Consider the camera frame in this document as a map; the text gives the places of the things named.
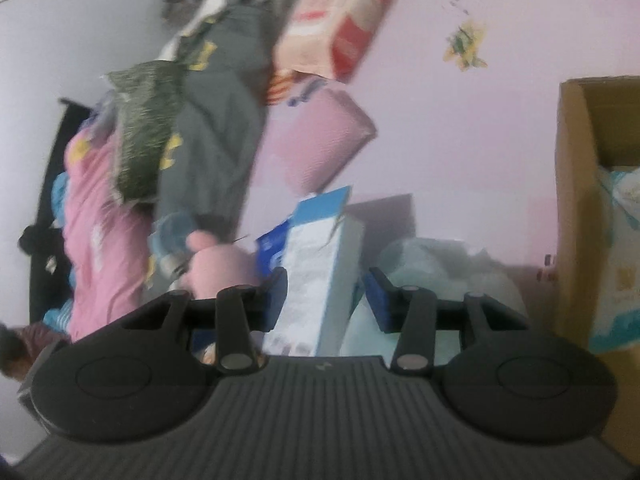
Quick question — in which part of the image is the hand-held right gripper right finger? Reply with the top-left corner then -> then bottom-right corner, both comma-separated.
364,266 -> 532,375

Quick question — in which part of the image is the black bed frame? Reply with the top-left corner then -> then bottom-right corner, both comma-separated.
20,99 -> 93,323

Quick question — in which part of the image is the brown cardboard box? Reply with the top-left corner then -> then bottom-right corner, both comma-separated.
555,77 -> 640,466

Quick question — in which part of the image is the green leafy pillow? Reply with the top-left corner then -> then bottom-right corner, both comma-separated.
102,60 -> 186,206

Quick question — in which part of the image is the blue striped cloth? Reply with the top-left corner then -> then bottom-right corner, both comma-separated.
42,172 -> 76,331

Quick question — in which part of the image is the white and blue diaper pack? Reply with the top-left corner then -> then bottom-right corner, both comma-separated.
590,165 -> 640,356

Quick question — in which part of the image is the clear plastic bag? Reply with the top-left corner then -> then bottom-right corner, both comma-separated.
340,237 -> 531,358

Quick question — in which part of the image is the dark red cloth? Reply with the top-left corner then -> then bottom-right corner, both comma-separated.
0,322 -> 71,386

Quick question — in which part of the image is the red and white tissue pack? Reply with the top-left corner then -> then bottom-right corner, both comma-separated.
274,0 -> 401,83

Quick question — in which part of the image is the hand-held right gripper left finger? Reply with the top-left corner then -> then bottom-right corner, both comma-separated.
120,266 -> 290,376

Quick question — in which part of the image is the pink quilt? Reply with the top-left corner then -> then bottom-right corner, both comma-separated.
60,125 -> 161,341

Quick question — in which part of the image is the pink printed bedsheet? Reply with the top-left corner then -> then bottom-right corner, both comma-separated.
240,0 -> 640,321

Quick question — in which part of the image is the pink plush toy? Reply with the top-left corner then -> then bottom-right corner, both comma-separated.
180,230 -> 258,301

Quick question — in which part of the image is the grey quilt with yellow ducks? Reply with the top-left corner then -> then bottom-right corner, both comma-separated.
152,0 -> 301,246

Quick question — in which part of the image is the blue and white carton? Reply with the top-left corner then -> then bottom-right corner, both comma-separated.
255,186 -> 366,358

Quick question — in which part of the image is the pink soft pack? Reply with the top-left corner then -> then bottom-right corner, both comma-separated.
260,80 -> 378,196

